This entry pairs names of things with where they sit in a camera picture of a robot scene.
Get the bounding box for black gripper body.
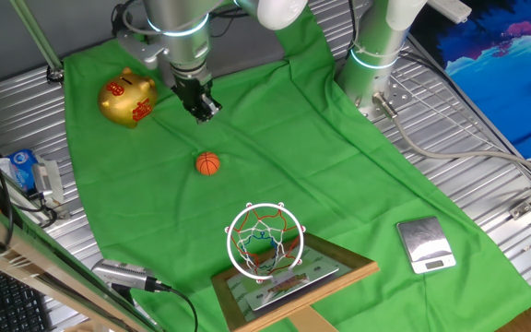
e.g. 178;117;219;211
171;68;215;112

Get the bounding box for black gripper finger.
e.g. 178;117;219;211
202;91;223;115
186;101;209;125

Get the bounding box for small orange basketball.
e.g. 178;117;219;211
195;151;221;177

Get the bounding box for golden piggy bank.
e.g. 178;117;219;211
97;66;159;130

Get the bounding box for green cloth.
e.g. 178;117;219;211
62;4;531;332

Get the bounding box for white hoop with net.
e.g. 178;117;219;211
224;201;307;284

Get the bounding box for green metal strut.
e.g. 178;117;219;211
9;0;66;84

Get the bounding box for blue tissue pack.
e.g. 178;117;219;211
0;148;41;194

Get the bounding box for white backboard plate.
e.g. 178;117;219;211
244;265;340;313

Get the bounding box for wooden shelf board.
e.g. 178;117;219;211
0;191;165;332

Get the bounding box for white power strip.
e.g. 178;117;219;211
426;0;473;24

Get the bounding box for black keyboard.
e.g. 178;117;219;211
0;260;54;332

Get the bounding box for blue landscape poster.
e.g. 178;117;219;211
410;0;531;160

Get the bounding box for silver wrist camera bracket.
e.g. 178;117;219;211
116;34;166;70

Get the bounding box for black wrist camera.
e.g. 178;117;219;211
111;4;131;36

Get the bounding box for silver mounted camera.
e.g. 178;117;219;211
31;160;66;208

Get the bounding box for silver ribbed camera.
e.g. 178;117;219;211
90;257;171;294

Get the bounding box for black ribbed camera cable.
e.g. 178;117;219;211
152;281;200;332

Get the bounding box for wooden picture frame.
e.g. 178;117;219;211
209;230;381;332

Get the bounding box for thick gray base cable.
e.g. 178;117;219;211
372;91;531;185

